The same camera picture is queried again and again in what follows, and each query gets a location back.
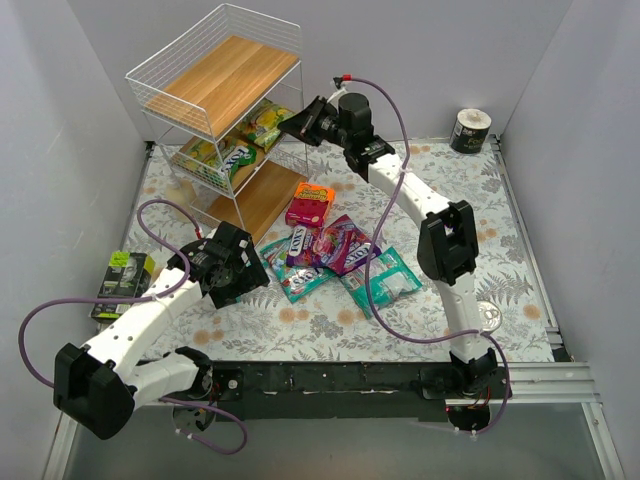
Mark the green yellow Fox's candy bag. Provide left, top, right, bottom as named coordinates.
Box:
left=171, top=135, right=259, bottom=190
left=236, top=98, right=295, bottom=152

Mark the teal mint candy bag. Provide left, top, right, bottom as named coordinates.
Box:
left=260, top=237, right=336, bottom=303
left=340, top=247, right=422, bottom=319

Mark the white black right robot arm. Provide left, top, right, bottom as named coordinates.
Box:
left=278, top=93, right=497, bottom=394

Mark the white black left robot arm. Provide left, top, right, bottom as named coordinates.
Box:
left=53, top=222, right=269, bottom=439

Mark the purple Fox's berries candy bag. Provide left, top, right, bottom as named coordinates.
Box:
left=321, top=227, right=382, bottom=277
left=286, top=215, right=355, bottom=275

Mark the red orange candy box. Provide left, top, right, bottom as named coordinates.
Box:
left=285, top=182, right=336, bottom=228

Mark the cream liquid bottle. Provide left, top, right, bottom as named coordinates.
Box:
left=165, top=177, right=196, bottom=208

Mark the black green product box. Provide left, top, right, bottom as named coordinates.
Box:
left=90, top=251, right=155, bottom=324

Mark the metal tin can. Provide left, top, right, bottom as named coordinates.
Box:
left=478, top=301, right=503, bottom=333

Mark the white wire wooden shelf rack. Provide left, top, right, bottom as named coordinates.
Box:
left=126, top=4, right=310, bottom=241

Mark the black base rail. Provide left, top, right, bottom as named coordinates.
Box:
left=164, top=357, right=514, bottom=421

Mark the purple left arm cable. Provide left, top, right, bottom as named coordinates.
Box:
left=18, top=198, right=249, bottom=455

